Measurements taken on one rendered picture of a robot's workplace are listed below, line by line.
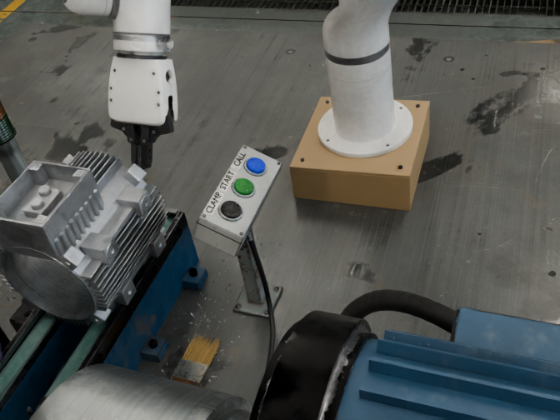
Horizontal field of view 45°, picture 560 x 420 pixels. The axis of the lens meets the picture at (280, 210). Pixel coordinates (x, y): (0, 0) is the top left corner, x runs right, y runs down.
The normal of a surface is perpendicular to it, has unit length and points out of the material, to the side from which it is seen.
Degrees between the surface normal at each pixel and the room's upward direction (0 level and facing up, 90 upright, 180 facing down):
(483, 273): 0
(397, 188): 90
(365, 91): 91
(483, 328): 0
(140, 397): 28
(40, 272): 58
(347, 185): 90
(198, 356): 1
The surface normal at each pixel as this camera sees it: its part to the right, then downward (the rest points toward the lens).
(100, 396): 0.00, -0.92
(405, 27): -0.13, -0.73
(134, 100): -0.34, 0.28
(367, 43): 0.26, 0.67
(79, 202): 0.93, 0.15
